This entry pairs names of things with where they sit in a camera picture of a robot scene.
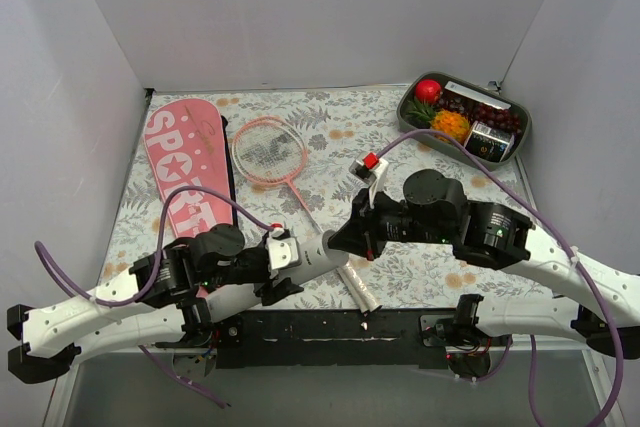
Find white shuttlecock tube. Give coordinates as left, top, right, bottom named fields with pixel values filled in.
left=206, top=231, right=349, bottom=323

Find pink badminton racket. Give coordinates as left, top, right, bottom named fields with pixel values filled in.
left=230, top=115, right=381, bottom=314

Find pink racket cover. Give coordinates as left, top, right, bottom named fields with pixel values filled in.
left=143, top=98, right=235, bottom=237

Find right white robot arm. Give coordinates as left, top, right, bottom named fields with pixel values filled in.
left=328, top=170, right=639, bottom=360

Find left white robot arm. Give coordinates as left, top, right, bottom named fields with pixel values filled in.
left=7, top=224, right=302, bottom=384

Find floral table cloth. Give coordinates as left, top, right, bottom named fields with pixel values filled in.
left=97, top=87, right=557, bottom=311

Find green leafy sprig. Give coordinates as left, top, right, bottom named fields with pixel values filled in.
left=406, top=98, right=436, bottom=127

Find dark red grapes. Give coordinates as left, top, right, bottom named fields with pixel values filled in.
left=435, top=96, right=523, bottom=136

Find red apple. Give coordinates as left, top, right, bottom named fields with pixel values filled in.
left=414, top=79, right=442, bottom=104

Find white box in tray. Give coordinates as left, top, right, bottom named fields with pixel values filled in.
left=444, top=81, right=511, bottom=110

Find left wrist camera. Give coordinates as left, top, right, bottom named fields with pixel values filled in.
left=265, top=223, right=301, bottom=278

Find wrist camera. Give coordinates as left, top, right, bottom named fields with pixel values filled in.
left=265, top=223, right=301, bottom=278
left=349, top=152, right=389, bottom=208

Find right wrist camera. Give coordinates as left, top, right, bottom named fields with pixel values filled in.
left=349, top=152, right=389, bottom=208

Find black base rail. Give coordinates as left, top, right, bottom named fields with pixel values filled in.
left=154, top=291, right=521, bottom=373

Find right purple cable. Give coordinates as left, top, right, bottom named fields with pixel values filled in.
left=374, top=129, right=626, bottom=427

